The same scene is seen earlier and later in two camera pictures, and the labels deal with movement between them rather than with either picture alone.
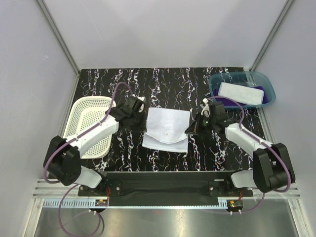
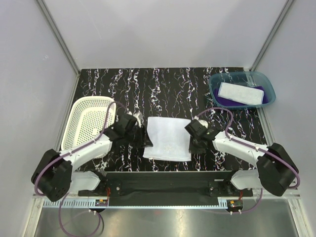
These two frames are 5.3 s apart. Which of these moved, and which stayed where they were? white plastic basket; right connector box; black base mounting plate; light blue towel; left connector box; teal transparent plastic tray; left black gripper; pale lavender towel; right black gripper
Moved: pale lavender towel; right black gripper; left black gripper
Stayed: teal transparent plastic tray; black base mounting plate; white plastic basket; right connector box; left connector box; light blue towel
